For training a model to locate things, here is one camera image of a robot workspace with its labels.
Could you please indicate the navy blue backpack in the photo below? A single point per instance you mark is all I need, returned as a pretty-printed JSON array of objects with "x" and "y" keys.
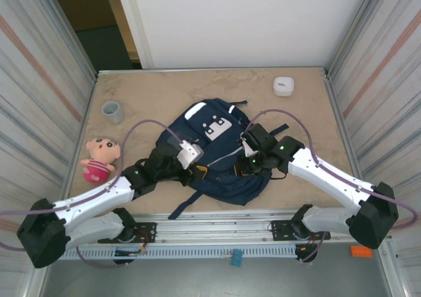
[{"x": 227, "y": 181}]

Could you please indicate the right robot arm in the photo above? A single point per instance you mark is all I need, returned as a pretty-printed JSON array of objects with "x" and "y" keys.
[{"x": 322, "y": 175}]

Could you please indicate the pink plush doll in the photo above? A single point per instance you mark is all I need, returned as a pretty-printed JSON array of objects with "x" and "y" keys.
[{"x": 98, "y": 158}]

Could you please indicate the grey plastic cup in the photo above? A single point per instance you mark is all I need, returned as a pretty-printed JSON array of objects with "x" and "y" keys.
[{"x": 112, "y": 112}]

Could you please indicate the blue plastic clip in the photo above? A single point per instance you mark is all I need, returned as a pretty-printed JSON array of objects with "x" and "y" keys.
[{"x": 236, "y": 258}]

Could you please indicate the orange toy brick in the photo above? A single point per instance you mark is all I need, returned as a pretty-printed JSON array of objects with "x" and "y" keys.
[{"x": 361, "y": 252}]

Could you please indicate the aluminium mounting rail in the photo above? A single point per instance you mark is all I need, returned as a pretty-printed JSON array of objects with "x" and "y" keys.
[{"x": 213, "y": 226}]

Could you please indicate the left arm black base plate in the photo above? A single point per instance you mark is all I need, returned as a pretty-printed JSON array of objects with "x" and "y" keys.
[{"x": 148, "y": 232}]

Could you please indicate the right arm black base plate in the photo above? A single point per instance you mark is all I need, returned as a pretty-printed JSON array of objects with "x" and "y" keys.
[{"x": 279, "y": 231}]

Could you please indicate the aluminium frame post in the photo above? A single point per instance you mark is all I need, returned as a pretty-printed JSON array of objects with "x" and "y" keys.
[
  {"x": 352, "y": 27},
  {"x": 72, "y": 33}
]

